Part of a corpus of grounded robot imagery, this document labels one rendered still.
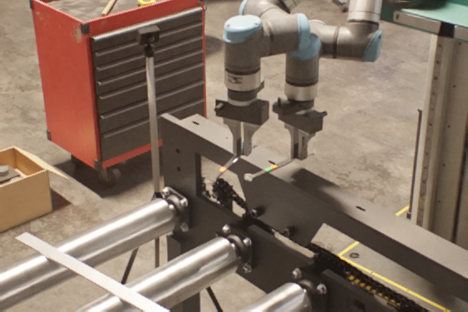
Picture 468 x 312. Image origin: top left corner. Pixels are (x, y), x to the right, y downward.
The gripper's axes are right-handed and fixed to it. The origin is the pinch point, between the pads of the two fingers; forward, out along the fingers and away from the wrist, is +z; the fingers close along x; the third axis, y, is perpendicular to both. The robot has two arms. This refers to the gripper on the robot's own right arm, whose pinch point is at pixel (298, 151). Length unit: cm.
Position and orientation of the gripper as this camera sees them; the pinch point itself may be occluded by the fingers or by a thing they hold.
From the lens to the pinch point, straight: 245.6
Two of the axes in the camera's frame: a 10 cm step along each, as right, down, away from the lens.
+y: 7.3, -3.2, 6.0
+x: -6.8, -3.5, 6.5
